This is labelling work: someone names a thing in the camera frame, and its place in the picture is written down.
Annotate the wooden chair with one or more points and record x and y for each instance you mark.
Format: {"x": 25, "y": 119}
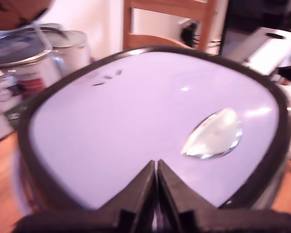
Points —
{"x": 160, "y": 36}

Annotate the black Philips rice cooker body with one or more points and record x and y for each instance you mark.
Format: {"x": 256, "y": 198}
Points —
{"x": 282, "y": 184}

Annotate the dark cabinet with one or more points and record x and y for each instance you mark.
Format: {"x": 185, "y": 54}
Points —
{"x": 257, "y": 12}

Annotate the black plug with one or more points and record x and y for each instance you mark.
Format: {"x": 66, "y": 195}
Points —
{"x": 189, "y": 34}

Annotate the white flat box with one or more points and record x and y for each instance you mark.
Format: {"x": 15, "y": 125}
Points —
{"x": 269, "y": 48}

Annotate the large silver tin can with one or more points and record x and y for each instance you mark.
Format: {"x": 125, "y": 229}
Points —
{"x": 31, "y": 65}

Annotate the rice cooker lid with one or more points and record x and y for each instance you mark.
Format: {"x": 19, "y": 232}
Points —
{"x": 126, "y": 126}

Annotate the plain silver tin can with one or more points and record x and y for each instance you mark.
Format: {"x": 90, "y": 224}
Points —
{"x": 74, "y": 48}

